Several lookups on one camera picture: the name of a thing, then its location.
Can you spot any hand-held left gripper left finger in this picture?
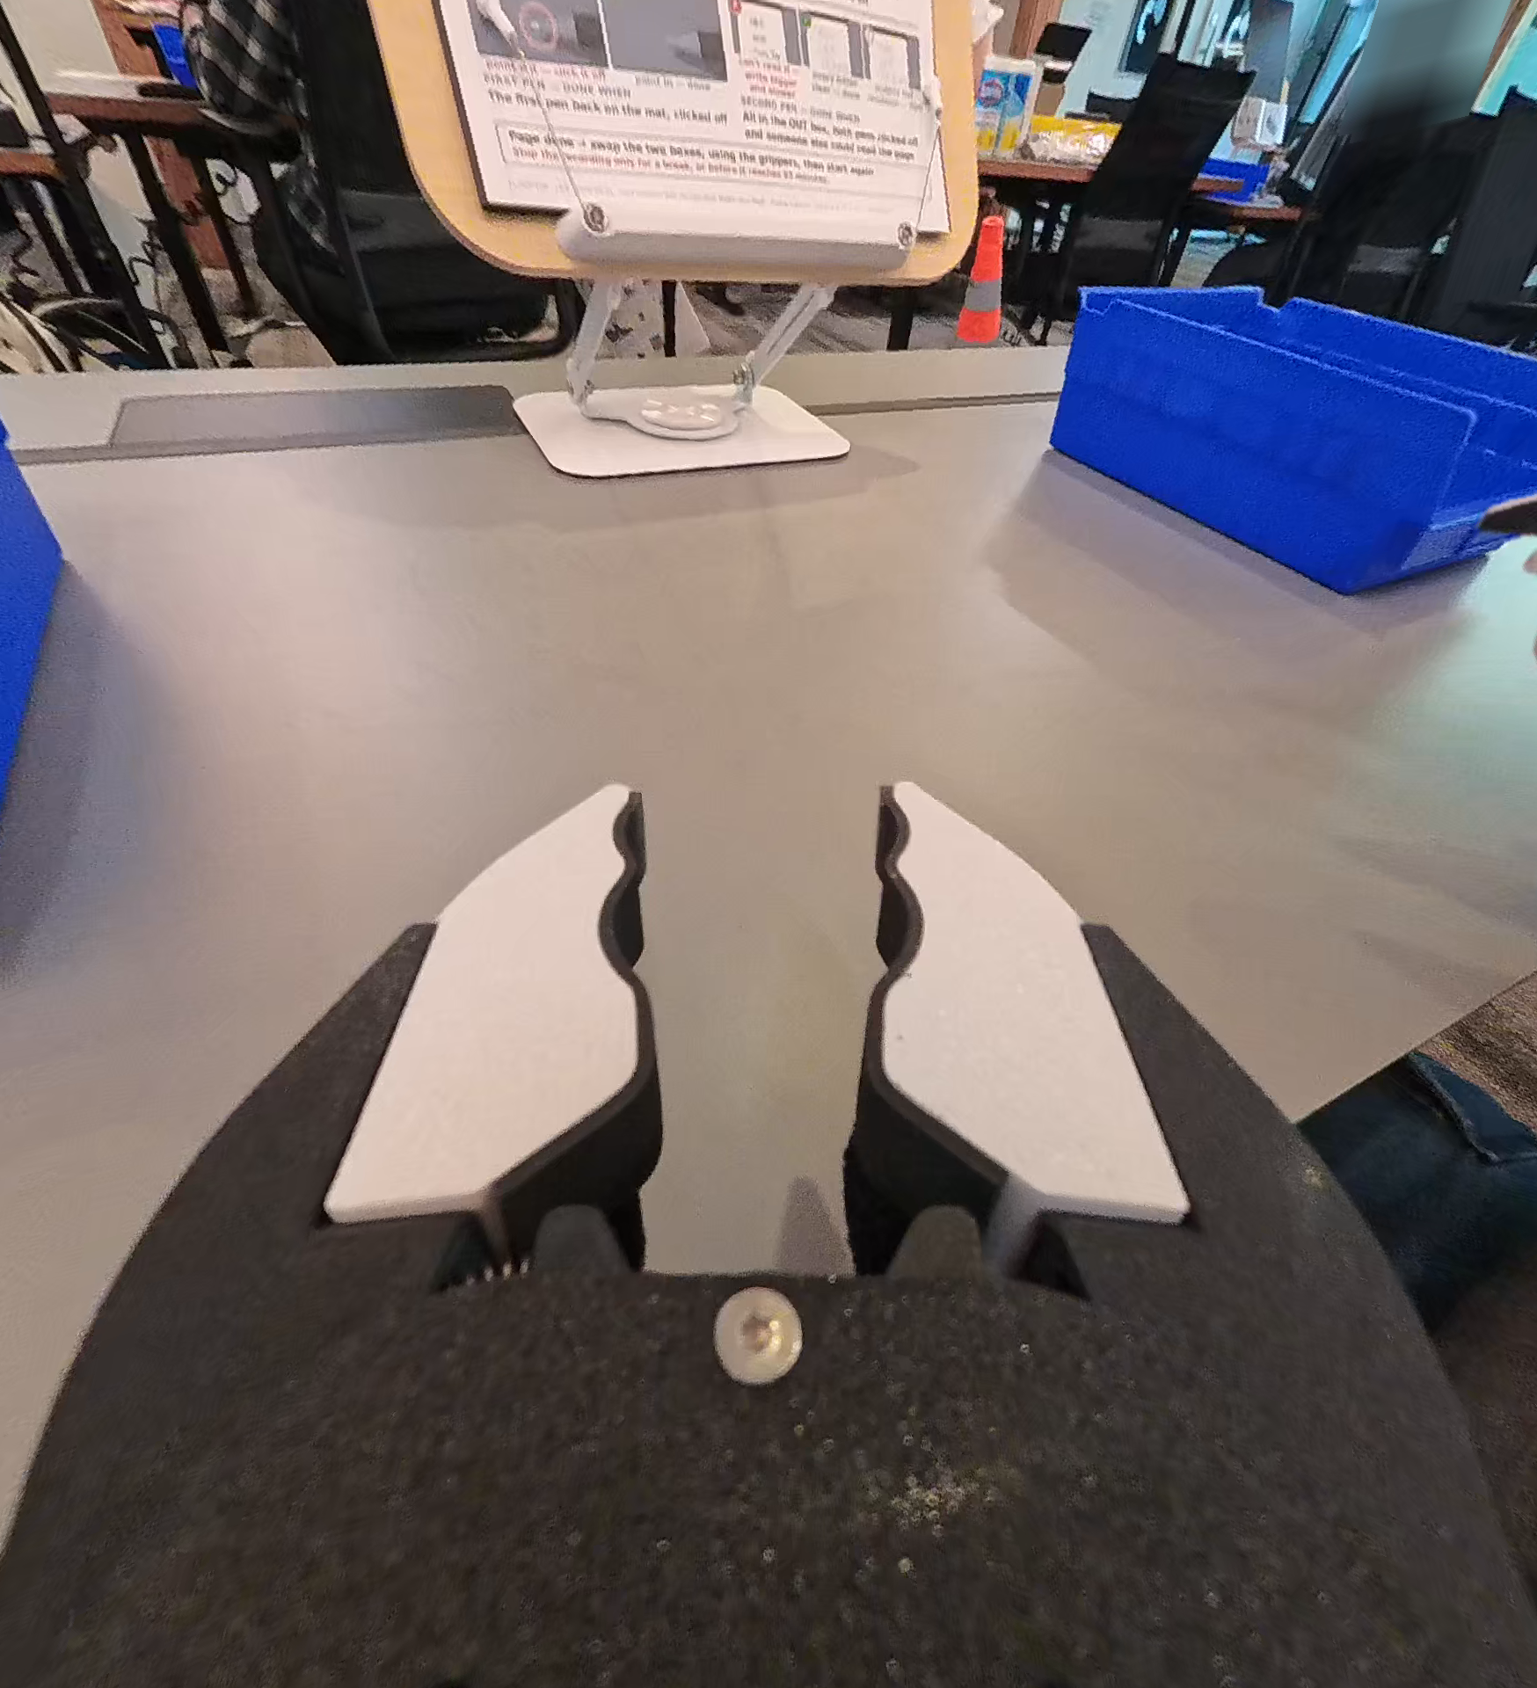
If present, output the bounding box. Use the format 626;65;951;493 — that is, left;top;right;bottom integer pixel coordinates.
323;785;665;1277

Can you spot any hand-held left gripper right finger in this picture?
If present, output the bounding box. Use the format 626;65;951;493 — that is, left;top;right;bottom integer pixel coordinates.
846;780;1194;1280

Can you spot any person's lap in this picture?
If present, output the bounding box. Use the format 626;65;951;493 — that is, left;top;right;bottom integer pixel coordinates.
1300;1053;1537;1334

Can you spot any black office chair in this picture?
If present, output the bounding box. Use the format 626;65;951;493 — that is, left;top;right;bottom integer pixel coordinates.
1024;51;1260;340
253;123;563;365

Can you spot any wooden top table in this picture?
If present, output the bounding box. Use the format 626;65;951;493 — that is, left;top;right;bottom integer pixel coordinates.
978;147;1313;345

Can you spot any orange traffic cone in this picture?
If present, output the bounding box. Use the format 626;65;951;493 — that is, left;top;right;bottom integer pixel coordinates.
958;213;1010;348

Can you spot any white document stand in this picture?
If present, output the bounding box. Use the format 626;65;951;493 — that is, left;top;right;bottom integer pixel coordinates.
365;0;984;479

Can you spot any white wipes canister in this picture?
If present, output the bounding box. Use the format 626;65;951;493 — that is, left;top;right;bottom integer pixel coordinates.
975;51;1043;160

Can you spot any printed instruction sheet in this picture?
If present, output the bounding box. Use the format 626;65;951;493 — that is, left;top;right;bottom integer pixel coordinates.
431;0;954;238

